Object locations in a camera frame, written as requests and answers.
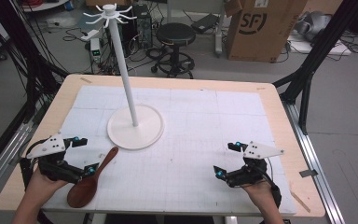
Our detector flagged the grey bag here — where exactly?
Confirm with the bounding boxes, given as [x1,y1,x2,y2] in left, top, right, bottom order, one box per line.
[294,11,333,42]

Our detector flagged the grey tape piece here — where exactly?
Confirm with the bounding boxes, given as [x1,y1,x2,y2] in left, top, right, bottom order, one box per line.
[298,168,320,178]

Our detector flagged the white stand with hooks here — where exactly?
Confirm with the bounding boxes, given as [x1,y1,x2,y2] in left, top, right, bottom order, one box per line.
[82,3,165,151]

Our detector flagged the person's right hand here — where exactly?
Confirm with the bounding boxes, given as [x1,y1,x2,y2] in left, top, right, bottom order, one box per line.
[241,179,277,210]

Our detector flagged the person's left hand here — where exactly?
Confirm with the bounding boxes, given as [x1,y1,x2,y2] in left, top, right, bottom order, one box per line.
[25,167,70,203]

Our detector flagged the aluminium rail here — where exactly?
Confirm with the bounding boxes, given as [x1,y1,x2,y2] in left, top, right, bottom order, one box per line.
[280,100,347,224]
[0,119,35,204]

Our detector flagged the black flat laptop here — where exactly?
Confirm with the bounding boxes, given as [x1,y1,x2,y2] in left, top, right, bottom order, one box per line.
[191,13,220,34]

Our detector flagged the black computer tower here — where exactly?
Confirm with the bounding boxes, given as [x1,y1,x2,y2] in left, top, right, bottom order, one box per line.
[132,4,154,49]

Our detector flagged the white metal post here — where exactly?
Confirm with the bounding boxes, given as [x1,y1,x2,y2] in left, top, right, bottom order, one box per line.
[213,0,228,58]

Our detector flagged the white power strip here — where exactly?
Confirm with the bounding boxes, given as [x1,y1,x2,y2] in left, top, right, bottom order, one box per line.
[80,29,101,42]

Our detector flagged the black metal frame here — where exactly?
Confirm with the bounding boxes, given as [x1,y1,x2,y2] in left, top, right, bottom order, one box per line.
[272,0,358,136]
[0,0,70,125]

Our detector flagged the white device with green display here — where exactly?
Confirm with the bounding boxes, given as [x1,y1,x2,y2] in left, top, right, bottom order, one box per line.
[89,37,103,63]

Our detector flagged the brown cardboard box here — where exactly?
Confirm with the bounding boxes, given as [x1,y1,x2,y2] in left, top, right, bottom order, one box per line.
[225,0,310,63]

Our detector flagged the tan tape strip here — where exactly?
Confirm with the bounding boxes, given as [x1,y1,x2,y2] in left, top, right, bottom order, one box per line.
[290,189,312,215]

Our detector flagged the black wrist strap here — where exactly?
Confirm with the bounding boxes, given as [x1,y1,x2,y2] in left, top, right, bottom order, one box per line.
[268,178,283,209]

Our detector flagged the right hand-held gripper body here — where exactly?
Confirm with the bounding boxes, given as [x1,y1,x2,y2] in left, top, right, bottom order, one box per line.
[226,141,285,189]

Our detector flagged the brown wooden rice spoon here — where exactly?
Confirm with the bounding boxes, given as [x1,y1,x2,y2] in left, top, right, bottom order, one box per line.
[66,146,119,209]

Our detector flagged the black round stool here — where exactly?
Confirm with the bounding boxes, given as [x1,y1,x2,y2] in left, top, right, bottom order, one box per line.
[150,21,198,79]

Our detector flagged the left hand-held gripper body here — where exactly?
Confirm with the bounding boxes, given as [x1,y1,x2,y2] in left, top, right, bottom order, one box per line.
[25,132,87,185]

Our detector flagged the white grid mat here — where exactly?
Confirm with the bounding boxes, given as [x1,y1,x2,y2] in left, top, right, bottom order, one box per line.
[41,85,298,217]

